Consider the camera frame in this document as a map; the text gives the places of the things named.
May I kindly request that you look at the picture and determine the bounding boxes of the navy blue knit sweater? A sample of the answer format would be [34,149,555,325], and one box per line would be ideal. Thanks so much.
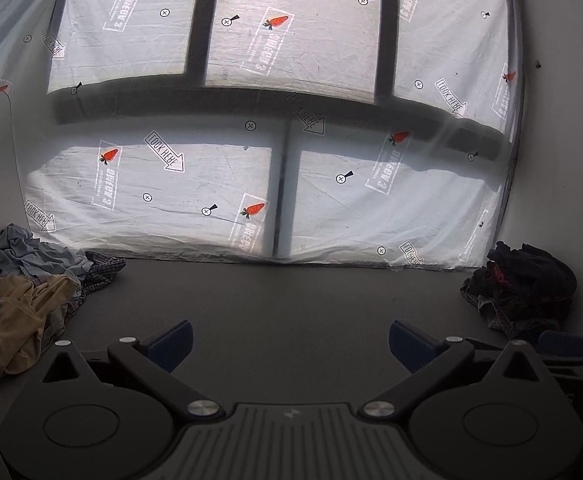
[488,240,578,318]

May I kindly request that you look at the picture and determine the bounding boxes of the grey shorts on pile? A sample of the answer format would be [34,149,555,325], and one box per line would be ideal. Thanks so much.
[459,278,518,340]

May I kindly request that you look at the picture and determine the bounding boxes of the black garment on pile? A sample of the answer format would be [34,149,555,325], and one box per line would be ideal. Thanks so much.
[470,262,521,310]

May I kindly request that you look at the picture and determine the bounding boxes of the red knit garment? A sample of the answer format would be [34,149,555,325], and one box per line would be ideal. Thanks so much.
[490,262,507,284]

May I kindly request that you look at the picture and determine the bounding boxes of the beige cloth garment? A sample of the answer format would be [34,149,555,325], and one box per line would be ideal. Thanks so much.
[0,275,76,376]

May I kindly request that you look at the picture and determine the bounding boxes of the light blue shirt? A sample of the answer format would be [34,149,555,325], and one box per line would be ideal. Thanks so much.
[0,223,92,309]

